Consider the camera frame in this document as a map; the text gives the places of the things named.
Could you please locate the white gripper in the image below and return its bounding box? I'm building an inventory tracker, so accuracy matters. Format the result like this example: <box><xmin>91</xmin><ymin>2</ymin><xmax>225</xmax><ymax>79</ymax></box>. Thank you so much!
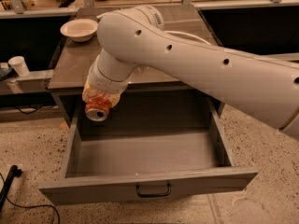
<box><xmin>82</xmin><ymin>62</ymin><xmax>128</xmax><ymax>108</ymax></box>

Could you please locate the crushed red coke can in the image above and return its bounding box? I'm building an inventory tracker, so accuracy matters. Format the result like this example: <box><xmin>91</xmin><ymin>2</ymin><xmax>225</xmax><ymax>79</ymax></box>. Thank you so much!
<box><xmin>85</xmin><ymin>94</ymin><xmax>111</xmax><ymax>121</ymax></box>

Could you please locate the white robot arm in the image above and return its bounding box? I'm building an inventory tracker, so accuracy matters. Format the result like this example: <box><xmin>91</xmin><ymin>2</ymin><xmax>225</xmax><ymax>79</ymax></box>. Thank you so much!
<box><xmin>82</xmin><ymin>6</ymin><xmax>299</xmax><ymax>139</ymax></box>

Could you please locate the open grey top drawer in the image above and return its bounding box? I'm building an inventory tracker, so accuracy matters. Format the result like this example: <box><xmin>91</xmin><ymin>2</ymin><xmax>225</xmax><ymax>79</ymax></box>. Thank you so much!
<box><xmin>39</xmin><ymin>91</ymin><xmax>258</xmax><ymax>205</ymax></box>

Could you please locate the white bowl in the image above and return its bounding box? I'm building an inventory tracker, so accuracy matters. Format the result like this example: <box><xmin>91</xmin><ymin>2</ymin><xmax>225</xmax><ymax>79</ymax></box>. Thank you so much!
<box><xmin>60</xmin><ymin>19</ymin><xmax>98</xmax><ymax>42</ymax></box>

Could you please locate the white paper cup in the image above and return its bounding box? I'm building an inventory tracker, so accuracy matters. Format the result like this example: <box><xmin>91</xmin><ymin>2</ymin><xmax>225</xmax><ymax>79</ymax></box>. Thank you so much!
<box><xmin>8</xmin><ymin>56</ymin><xmax>29</xmax><ymax>77</ymax></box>

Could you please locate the black cable on floor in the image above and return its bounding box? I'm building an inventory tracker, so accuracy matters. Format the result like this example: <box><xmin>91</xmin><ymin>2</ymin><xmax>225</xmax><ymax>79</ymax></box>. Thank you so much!
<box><xmin>0</xmin><ymin>164</ymin><xmax>61</xmax><ymax>224</ymax></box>

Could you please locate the black drawer handle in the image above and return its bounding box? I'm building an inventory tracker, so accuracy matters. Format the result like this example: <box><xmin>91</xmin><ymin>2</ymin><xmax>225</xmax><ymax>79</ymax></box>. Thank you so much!
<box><xmin>135</xmin><ymin>183</ymin><xmax>172</xmax><ymax>199</ymax></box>

